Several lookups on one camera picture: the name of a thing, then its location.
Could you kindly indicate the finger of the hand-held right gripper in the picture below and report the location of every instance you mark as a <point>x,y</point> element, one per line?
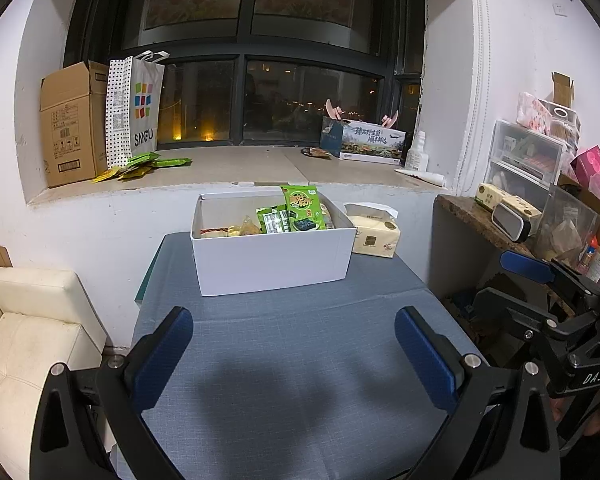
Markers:
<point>520,312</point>
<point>525,266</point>

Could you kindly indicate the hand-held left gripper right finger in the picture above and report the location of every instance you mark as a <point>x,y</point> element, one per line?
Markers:
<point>427,355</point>

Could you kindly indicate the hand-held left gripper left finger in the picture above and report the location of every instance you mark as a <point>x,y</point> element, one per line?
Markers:
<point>162,355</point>

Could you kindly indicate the small clear cracker packet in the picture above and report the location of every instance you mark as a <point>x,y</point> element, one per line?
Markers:
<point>212,233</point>

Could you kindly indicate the white cardboard box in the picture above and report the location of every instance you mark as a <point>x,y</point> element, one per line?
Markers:
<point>270,260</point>

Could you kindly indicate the yellow snack packet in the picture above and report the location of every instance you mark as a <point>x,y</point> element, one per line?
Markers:
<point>247,229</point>

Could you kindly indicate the long green snack packet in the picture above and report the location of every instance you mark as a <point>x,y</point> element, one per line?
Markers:
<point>272,220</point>

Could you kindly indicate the green seaweed snack packet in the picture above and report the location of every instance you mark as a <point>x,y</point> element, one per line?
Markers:
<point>302,205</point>

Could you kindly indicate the person's right hand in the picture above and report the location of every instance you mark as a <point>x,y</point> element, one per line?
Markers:
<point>594,425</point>

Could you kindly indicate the white grey device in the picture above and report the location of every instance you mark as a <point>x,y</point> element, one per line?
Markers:
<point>509,221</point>

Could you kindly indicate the clear plastic bin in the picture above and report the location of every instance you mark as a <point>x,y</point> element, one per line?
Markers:
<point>565,225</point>

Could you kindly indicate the small cream tissue packet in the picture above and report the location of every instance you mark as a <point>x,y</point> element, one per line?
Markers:
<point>522,206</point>
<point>487,196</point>

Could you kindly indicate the small orange-capped bottle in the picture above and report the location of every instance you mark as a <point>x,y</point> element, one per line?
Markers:
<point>587,258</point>

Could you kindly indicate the brown stone side counter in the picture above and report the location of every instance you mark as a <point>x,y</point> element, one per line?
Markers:
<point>467,220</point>

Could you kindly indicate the clear plastic drawer organizer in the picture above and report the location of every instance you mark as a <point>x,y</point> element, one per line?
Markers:
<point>525,155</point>

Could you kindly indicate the pink box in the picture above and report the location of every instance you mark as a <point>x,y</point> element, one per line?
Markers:
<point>592,165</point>

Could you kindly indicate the blue-grey tablecloth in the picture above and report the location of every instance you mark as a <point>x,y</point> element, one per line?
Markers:
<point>290,360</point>

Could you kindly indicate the cream tissue pack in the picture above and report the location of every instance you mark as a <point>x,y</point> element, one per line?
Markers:
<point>375,237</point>

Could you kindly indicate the white leather sofa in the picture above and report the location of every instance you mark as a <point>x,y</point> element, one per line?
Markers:
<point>25,360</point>

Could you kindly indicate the white tube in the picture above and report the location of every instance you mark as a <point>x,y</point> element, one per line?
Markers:
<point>420,176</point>

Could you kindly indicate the clear swab container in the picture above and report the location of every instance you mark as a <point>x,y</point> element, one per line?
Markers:
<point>565,125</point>

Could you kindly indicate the pink floral packet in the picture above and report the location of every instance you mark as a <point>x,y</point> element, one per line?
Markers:
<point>532,112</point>

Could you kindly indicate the white plastic bottle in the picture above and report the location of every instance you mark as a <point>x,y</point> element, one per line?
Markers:
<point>417,154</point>

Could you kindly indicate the small open cardboard box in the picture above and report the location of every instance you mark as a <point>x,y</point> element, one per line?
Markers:
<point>562,89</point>

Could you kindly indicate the yellow flat packet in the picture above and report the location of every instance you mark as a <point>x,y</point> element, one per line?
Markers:
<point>107,175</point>
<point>136,172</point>

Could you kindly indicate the green flat packet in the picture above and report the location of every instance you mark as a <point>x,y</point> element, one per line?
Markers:
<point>141,158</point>
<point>172,162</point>

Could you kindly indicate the landscape printed box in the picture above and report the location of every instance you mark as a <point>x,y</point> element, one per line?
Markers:
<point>372,142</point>

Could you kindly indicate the small dark snack packet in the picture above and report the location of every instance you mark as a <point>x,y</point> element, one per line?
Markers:
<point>316,152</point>

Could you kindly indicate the dark blue box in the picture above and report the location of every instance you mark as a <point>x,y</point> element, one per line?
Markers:
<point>331,137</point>

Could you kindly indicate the white dotted shopping bag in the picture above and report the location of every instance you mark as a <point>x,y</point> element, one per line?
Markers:
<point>142,110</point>

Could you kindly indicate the brown cardboard box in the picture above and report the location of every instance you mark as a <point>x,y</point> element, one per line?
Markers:
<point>70,125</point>

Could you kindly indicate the dark framed window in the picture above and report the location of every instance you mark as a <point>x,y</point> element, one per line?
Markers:
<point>240,35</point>

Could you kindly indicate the white wall outlet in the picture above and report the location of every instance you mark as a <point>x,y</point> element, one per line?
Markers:
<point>560,8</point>

